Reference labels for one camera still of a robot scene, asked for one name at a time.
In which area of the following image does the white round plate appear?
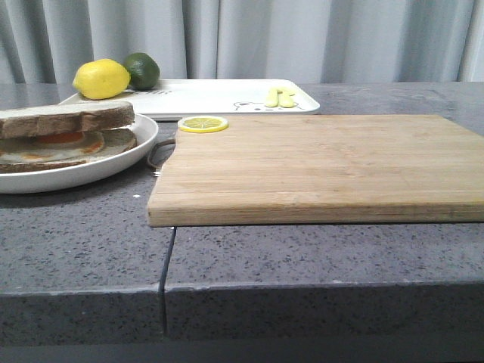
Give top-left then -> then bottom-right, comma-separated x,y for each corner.
1,114 -> 159,194

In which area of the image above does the white bread slice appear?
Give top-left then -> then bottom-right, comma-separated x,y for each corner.
1,101 -> 135,140

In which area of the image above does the white bear tray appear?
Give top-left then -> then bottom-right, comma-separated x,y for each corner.
58,78 -> 321,122

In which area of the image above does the bottom bread slice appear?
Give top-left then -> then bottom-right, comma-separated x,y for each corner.
1,128 -> 137,173

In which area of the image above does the lemon slice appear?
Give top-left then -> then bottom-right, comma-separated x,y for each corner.
178,116 -> 229,133

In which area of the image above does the yellow plastic fork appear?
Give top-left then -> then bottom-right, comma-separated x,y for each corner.
264,87 -> 280,107

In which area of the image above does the wooden cutting board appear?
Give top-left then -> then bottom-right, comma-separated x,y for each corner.
147,114 -> 483,227

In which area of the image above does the green lime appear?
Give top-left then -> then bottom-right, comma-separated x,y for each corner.
123,52 -> 160,91

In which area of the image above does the yellow lemon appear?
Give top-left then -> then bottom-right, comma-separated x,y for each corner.
73,59 -> 131,100

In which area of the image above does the fried egg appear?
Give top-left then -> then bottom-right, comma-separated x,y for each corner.
1,132 -> 104,163

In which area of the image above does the grey curtain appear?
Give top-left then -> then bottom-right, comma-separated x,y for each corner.
1,1 -> 483,84

